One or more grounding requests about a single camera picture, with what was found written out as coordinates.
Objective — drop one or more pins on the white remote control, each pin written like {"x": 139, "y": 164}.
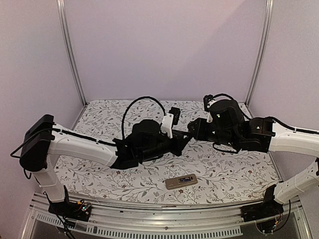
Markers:
{"x": 174, "y": 183}

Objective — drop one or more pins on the front aluminium rail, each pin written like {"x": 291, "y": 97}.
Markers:
{"x": 112, "y": 219}

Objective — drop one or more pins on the floral patterned table mat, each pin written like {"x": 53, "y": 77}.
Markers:
{"x": 222, "y": 177}

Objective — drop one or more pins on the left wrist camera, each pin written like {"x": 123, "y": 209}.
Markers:
{"x": 169, "y": 120}

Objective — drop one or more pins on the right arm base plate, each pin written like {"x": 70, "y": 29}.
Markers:
{"x": 261, "y": 210}

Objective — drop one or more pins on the right aluminium frame post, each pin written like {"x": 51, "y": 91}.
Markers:
{"x": 261, "y": 51}

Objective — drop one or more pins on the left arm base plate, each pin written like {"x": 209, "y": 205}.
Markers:
{"x": 71, "y": 210}

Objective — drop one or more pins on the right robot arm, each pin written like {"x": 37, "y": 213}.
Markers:
{"x": 226, "y": 124}

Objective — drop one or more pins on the left aluminium frame post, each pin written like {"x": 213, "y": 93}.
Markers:
{"x": 69, "y": 51}

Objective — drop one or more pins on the aluminium frame post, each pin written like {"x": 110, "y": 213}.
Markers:
{"x": 69, "y": 51}
{"x": 261, "y": 51}

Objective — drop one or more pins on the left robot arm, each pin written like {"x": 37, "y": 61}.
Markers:
{"x": 148, "y": 140}

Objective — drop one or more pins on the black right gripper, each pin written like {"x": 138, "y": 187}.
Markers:
{"x": 197, "y": 125}

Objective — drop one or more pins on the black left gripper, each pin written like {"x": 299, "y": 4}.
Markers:
{"x": 180, "y": 142}

